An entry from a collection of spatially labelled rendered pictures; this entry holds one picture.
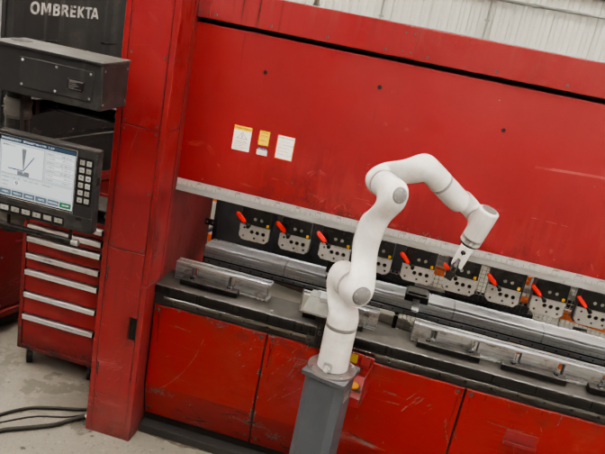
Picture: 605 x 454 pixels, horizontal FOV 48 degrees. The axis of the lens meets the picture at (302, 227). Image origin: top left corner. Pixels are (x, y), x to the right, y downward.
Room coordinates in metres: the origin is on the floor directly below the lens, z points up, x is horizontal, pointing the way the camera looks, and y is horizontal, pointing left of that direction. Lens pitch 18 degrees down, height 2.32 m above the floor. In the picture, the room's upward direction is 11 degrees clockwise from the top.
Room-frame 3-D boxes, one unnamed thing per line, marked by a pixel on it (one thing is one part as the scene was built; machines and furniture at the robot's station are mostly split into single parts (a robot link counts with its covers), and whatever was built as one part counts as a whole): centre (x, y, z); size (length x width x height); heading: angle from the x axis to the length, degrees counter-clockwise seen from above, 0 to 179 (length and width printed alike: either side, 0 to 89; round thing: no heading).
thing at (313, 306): (2.95, -0.18, 1.00); 0.26 x 0.18 x 0.01; 171
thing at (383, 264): (3.06, -0.37, 1.26); 0.15 x 0.09 x 0.17; 81
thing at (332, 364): (2.36, -0.22, 1.09); 0.19 x 0.19 x 0.18
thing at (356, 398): (2.76, -0.32, 0.75); 0.20 x 0.16 x 0.18; 73
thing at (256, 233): (3.16, 0.22, 1.26); 0.15 x 0.09 x 0.17; 81
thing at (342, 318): (2.39, -0.20, 1.30); 0.19 x 0.12 x 0.24; 22
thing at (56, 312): (3.67, 1.23, 0.50); 0.50 x 0.50 x 1.00; 81
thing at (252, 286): (3.18, 0.34, 0.92); 0.50 x 0.06 x 0.10; 81
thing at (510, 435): (2.78, -1.19, 0.59); 0.15 x 0.02 x 0.07; 81
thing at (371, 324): (3.08, -0.26, 0.92); 0.39 x 0.06 x 0.10; 81
